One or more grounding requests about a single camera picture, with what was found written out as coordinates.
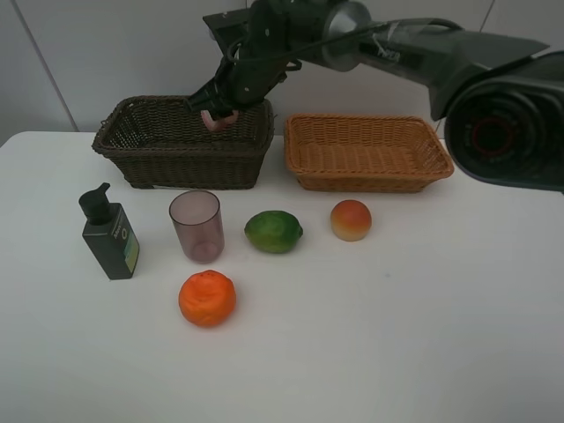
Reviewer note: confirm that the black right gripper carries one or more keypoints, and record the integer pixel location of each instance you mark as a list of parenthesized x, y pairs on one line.
[(239, 83)]

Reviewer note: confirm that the pink bottle white cap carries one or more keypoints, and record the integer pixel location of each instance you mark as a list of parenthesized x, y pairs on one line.
[(218, 124)]

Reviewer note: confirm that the translucent purple plastic cup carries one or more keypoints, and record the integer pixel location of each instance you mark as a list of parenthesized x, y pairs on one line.
[(196, 216)]

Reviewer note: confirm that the green lime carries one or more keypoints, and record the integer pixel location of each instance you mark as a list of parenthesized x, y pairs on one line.
[(274, 232)]

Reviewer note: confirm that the dark green pump bottle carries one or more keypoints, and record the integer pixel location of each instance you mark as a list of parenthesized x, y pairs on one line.
[(108, 234)]

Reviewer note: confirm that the red yellow peach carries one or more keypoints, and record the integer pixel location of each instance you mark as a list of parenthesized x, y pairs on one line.
[(351, 220)]

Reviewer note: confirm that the orange tangerine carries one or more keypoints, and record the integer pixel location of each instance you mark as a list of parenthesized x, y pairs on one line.
[(207, 298)]

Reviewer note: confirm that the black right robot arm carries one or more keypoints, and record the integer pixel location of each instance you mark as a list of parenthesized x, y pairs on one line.
[(500, 98)]

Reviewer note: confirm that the dark brown wicker basket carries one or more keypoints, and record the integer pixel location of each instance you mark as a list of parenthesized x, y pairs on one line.
[(155, 141)]

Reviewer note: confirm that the light orange wicker basket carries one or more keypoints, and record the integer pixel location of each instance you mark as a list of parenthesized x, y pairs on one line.
[(363, 153)]

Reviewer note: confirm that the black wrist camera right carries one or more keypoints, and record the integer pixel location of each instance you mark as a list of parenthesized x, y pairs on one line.
[(228, 27)]

